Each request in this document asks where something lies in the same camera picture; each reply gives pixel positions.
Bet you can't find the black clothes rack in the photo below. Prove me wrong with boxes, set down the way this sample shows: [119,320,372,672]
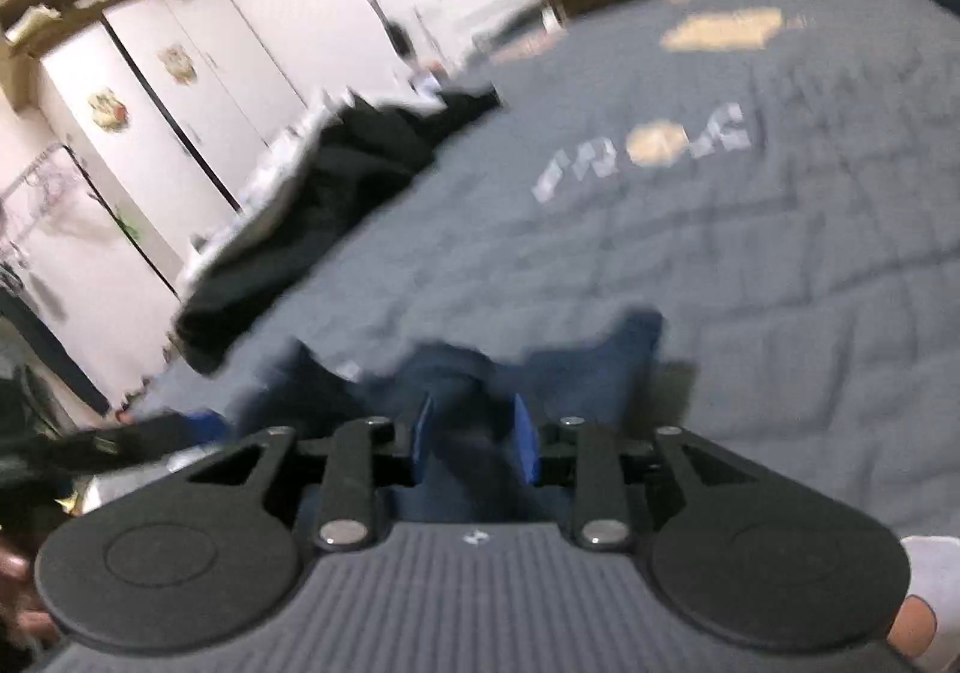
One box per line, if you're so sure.
[0,144,185,419]

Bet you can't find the black hair brush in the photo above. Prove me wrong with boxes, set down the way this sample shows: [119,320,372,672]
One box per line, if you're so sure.
[356,0,417,63]

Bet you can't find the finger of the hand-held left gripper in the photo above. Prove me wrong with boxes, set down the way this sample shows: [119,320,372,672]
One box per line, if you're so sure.
[82,410,233,473]

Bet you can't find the person's white garment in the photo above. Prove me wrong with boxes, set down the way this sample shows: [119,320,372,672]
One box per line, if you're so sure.
[896,534,960,603]

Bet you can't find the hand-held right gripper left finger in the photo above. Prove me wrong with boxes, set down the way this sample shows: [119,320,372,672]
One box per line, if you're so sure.
[184,392,437,554]

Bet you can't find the black sweatshirt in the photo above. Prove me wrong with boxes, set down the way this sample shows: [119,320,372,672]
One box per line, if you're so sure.
[171,99,451,374]

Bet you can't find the person's leg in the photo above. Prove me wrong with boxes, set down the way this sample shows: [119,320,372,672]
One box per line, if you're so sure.
[889,590,942,663]

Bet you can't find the navy printed t-shirt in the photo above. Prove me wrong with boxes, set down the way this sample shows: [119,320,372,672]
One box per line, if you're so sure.
[225,305,668,524]

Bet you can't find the grey rabbit sticker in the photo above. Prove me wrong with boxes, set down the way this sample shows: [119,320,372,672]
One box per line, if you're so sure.
[157,43,200,85]

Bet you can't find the hanging dark blue pants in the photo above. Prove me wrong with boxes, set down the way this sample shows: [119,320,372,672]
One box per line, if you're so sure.
[0,268,113,419]

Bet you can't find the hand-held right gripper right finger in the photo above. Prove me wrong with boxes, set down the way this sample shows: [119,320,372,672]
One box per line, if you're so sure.
[512,394,766,554]

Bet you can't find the grey printed quilt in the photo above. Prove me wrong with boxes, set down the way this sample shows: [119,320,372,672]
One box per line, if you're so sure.
[112,0,960,569]

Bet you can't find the black garment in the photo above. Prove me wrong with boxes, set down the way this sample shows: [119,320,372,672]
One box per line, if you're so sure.
[439,84,505,130]

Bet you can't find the bunch of pink hangers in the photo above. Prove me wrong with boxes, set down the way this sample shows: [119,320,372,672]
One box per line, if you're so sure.
[0,159,83,232]

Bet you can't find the yellow rabbit sticker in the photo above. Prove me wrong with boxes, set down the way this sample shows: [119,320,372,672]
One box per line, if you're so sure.
[86,88,128,133]

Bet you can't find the white wardrobe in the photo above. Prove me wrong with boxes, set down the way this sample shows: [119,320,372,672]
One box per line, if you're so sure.
[34,0,308,299]

